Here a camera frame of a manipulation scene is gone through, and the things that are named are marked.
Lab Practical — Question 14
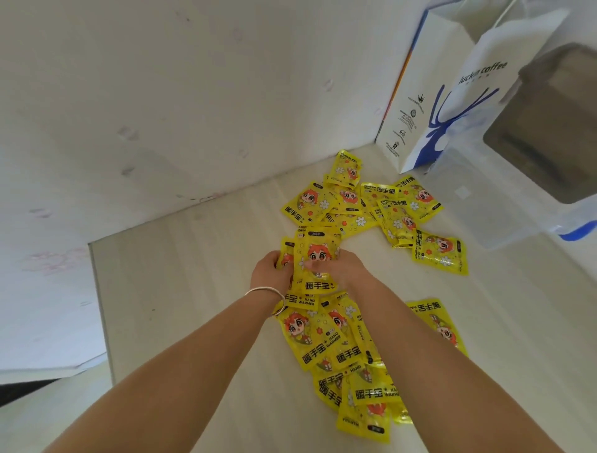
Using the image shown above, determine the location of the metal bangle bracelet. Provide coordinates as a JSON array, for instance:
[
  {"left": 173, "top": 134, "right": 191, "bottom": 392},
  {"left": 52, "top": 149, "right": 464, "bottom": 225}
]
[{"left": 243, "top": 286, "right": 287, "bottom": 318}]

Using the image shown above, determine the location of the white blue-deer paper bag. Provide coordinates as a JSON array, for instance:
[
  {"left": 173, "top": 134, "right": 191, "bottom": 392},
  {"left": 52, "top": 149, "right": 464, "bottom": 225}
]
[{"left": 375, "top": 0, "right": 572, "bottom": 174}]

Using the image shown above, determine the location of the person's right hand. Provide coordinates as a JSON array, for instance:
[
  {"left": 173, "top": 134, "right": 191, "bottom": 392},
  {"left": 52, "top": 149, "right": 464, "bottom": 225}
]
[{"left": 303, "top": 250, "right": 379, "bottom": 301}]

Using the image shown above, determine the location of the person's left hand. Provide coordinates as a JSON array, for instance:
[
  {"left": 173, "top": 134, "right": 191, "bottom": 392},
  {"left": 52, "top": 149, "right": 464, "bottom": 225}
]
[{"left": 249, "top": 250, "right": 295, "bottom": 296}]

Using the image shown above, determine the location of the person's right forearm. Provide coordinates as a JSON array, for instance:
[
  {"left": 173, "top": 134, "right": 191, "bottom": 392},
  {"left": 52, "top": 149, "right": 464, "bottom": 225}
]
[{"left": 347, "top": 279, "right": 565, "bottom": 453}]

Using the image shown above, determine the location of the person's left forearm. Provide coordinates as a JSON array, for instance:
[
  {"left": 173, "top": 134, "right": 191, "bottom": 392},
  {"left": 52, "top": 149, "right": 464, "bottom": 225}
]
[{"left": 44, "top": 291, "right": 280, "bottom": 453}]

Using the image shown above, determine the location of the brown translucent plastic box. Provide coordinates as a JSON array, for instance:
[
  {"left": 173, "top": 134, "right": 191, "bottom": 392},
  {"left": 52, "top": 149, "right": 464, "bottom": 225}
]
[{"left": 483, "top": 42, "right": 597, "bottom": 205}]

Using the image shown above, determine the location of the clear blue-latch storage box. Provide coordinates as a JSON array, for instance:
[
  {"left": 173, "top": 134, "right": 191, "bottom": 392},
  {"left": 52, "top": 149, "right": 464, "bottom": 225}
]
[{"left": 422, "top": 135, "right": 597, "bottom": 251}]

